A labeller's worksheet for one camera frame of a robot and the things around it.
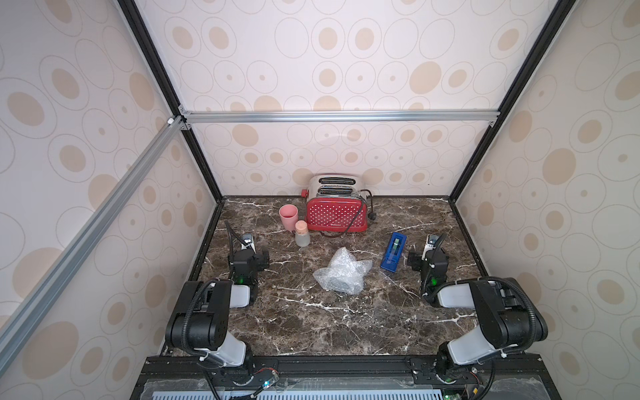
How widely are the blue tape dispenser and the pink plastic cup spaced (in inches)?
15.2

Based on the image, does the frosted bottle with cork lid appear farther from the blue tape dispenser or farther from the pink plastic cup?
the blue tape dispenser

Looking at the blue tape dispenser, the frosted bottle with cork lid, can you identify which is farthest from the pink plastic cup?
the blue tape dispenser

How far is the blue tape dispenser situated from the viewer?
939 mm

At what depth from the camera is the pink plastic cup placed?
3.34ft
